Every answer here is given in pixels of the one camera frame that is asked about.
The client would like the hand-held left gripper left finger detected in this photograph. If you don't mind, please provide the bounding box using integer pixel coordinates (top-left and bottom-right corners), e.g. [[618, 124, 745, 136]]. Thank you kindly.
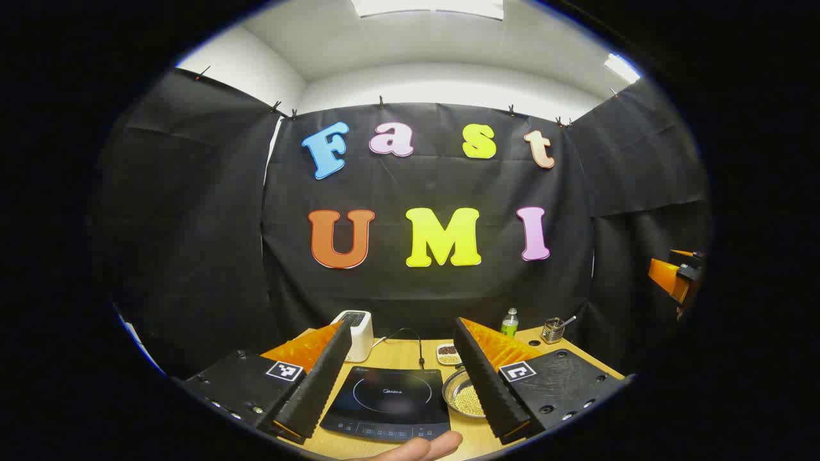
[[183, 320, 353, 444]]

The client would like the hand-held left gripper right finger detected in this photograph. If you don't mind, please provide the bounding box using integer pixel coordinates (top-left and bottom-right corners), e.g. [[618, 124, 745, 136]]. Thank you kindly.
[[454, 317, 632, 446]]

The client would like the steel pot with soybeans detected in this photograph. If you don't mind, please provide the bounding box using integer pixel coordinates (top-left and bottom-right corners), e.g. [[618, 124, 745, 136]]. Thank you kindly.
[[442, 364, 489, 420]]

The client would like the black induction cooktop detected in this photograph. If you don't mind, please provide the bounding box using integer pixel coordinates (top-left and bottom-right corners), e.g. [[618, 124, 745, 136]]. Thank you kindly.
[[319, 366, 451, 444]]

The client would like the white toaster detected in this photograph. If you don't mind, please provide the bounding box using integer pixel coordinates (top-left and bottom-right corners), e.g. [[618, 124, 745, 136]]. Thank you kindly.
[[333, 310, 374, 363]]

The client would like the black backdrop cloth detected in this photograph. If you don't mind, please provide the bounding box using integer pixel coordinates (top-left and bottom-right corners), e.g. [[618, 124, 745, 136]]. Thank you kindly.
[[96, 67, 712, 378]]

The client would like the small ceiling light panel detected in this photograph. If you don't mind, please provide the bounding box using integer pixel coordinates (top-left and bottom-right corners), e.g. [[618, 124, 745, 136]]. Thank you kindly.
[[604, 53, 641, 84]]

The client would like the row of small cloth clips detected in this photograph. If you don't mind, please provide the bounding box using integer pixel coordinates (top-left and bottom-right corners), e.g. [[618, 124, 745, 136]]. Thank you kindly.
[[195, 64, 621, 129]]

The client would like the large ceiling light panel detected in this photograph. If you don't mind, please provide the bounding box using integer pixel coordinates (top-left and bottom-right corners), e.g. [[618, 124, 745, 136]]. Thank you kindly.
[[351, 0, 505, 20]]

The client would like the black power cable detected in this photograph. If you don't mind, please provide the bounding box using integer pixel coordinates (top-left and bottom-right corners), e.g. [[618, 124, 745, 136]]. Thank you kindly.
[[373, 328, 427, 370]]

